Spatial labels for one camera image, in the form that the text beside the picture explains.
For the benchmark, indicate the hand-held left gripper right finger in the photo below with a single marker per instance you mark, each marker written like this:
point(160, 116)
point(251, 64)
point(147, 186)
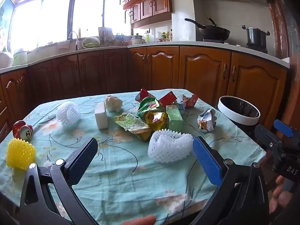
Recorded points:
point(207, 161)

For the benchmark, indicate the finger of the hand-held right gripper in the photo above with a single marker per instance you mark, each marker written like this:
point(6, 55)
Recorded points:
point(266, 136)
point(283, 127)

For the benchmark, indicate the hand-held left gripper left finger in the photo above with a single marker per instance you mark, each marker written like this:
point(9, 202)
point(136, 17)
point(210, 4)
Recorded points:
point(80, 160)

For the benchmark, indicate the white-rimmed trash bin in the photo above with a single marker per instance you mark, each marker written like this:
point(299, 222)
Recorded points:
point(241, 118)

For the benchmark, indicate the white foam block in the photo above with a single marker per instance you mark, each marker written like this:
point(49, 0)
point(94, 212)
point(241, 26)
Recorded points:
point(101, 118)

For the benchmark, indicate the yellow green wrapper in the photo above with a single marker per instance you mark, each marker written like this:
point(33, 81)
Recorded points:
point(131, 123)

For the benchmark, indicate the red carton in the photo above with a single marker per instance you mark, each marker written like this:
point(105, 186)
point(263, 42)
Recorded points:
point(167, 98)

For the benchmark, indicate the green snack bag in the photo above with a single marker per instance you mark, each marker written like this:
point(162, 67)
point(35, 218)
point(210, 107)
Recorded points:
point(148, 105)

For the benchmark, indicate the person's right hand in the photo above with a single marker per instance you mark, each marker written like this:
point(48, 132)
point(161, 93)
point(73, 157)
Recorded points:
point(280, 196)

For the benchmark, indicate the person's left hand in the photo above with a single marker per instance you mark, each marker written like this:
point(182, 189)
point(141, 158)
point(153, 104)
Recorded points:
point(140, 220)

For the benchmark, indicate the crumpled printed paper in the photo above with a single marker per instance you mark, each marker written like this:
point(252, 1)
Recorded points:
point(206, 121)

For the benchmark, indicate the large white foam fruit net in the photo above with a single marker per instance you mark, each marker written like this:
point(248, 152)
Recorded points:
point(167, 147)

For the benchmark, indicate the teal floral tablecloth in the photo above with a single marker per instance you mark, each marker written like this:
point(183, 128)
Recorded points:
point(126, 173)

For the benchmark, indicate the small white foam fruit net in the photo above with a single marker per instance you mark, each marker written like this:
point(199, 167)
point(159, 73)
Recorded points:
point(69, 113)

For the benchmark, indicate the green carton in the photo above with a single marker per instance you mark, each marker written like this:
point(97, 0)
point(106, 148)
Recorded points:
point(174, 119)

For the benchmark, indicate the yellow foam fruit net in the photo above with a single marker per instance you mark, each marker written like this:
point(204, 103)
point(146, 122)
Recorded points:
point(20, 154)

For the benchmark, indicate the small red printed wrapper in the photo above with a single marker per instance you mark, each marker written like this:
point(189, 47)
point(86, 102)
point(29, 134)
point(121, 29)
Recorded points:
point(190, 100)

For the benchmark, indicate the crushed red can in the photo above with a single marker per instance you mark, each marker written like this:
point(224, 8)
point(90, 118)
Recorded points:
point(22, 131)

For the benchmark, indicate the crumpled white tissue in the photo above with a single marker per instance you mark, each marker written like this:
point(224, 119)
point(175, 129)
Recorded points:
point(113, 103)

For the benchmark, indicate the yellow snack bag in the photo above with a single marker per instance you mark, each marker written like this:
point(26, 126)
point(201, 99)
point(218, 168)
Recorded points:
point(155, 120)

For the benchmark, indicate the gas stove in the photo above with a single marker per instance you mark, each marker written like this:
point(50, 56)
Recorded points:
point(256, 48)

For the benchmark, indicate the wooden lower cabinets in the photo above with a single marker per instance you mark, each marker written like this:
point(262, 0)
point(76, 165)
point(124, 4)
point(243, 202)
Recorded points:
point(201, 72)

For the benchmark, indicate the wooden cabinets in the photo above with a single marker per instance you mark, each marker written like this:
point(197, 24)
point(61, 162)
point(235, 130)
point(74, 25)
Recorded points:
point(150, 3)
point(201, 72)

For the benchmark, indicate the red snack wrapper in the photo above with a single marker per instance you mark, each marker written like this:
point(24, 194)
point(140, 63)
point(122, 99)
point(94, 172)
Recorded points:
point(144, 95)

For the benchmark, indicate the black cooking pot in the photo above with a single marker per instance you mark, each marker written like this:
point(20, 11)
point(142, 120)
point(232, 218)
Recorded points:
point(256, 37)

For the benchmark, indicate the black wok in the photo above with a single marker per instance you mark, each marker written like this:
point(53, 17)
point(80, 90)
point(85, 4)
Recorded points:
point(214, 32)

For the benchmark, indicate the bowl of green vegetables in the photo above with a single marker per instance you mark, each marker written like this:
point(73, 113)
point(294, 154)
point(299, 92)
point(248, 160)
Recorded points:
point(90, 43)

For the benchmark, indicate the white container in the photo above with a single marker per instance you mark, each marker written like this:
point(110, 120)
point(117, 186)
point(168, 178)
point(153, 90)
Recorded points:
point(20, 58)

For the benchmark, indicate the sink faucet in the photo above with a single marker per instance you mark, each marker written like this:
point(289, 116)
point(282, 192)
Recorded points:
point(76, 39)

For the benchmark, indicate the white kitchen countertop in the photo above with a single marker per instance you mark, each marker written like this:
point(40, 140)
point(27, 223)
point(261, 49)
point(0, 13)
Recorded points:
point(164, 44)

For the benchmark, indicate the white kettle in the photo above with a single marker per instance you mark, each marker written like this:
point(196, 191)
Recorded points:
point(5, 59)

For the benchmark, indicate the seasoning jars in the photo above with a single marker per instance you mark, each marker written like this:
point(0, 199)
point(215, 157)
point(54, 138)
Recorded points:
point(166, 36)

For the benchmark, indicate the white rice cooker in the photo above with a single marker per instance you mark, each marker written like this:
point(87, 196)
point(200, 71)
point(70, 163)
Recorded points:
point(137, 39)

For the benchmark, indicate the kitchen window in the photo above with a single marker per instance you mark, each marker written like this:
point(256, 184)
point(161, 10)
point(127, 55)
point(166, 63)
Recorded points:
point(54, 16)

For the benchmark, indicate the wooden upper cabinets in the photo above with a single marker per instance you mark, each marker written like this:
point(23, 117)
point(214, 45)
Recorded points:
point(150, 3)

